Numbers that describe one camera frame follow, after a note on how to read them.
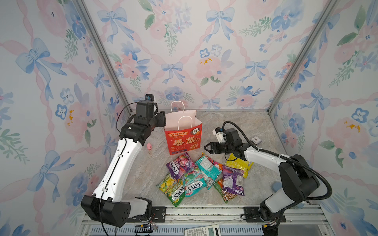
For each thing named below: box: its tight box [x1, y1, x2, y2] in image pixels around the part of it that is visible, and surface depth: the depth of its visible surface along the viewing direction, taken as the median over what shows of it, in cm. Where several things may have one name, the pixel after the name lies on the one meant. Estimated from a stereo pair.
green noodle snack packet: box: [213, 178, 238, 204], surface depth 81 cm
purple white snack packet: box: [222, 165, 246, 197], surface depth 83 cm
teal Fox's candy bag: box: [182, 169, 208, 198], surface depth 81 cm
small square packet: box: [250, 136, 262, 145], surface depth 102 cm
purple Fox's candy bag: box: [165, 151, 195, 180], surface depth 87 cm
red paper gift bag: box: [164, 100, 203, 156], surface depth 85 cm
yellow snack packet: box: [225, 153, 254, 179], surface depth 90 cm
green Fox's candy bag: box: [155, 172, 186, 208], surface depth 81 cm
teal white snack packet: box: [194, 155, 222, 190], surface depth 85 cm
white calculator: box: [184, 224, 221, 236], surface depth 70 cm
